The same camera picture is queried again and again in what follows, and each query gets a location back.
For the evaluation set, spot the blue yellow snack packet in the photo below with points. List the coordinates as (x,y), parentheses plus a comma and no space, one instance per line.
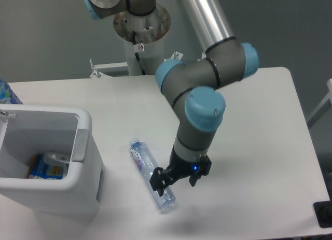
(40,170)

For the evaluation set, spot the black table clamp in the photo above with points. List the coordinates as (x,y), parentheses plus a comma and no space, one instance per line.
(323,213)

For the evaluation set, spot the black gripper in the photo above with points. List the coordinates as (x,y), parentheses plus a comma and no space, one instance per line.
(179,168)

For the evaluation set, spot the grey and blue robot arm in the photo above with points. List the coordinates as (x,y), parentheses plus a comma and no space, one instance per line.
(192,90)

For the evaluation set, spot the white paper bag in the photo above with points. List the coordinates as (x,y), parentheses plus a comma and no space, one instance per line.
(56,159)

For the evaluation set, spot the white metal frame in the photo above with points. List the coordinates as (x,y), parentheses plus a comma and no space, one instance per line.
(321,108)

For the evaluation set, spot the clear plastic water bottle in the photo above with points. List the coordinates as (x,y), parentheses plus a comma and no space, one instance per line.
(146,163)

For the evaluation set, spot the blue patterned bottle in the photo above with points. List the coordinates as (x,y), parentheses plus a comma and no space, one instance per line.
(7,95)

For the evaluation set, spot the white metal base bracket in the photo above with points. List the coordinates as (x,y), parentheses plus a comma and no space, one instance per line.
(108,69)

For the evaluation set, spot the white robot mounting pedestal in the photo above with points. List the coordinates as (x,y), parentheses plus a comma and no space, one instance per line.
(143,39)

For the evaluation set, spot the white plastic trash can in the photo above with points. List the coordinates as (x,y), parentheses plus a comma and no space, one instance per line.
(28,130)

